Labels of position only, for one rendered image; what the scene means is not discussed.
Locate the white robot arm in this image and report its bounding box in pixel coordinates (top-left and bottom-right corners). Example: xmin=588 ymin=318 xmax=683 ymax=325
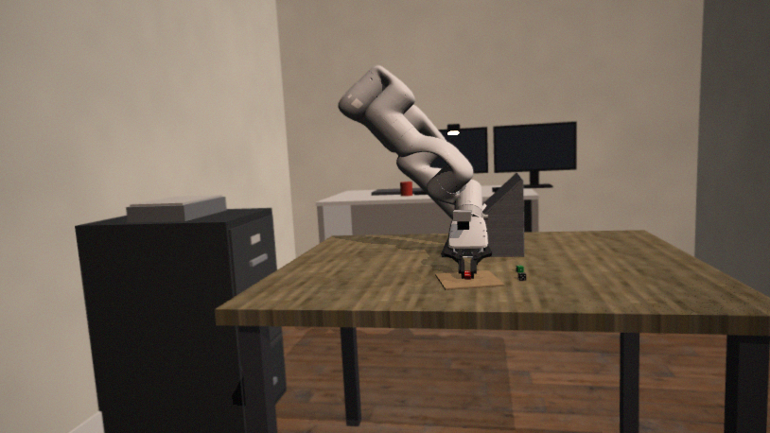
xmin=338 ymin=65 xmax=488 ymax=230

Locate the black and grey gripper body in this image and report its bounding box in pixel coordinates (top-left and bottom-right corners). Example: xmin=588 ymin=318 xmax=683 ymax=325
xmin=447 ymin=213 xmax=488 ymax=258

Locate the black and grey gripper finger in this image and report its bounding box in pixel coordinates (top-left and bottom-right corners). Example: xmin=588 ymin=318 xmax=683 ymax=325
xmin=470 ymin=245 xmax=492 ymax=279
xmin=444 ymin=246 xmax=464 ymax=279

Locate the tan square mat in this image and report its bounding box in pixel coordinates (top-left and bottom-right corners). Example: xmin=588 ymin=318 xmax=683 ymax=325
xmin=435 ymin=270 xmax=505 ymax=290

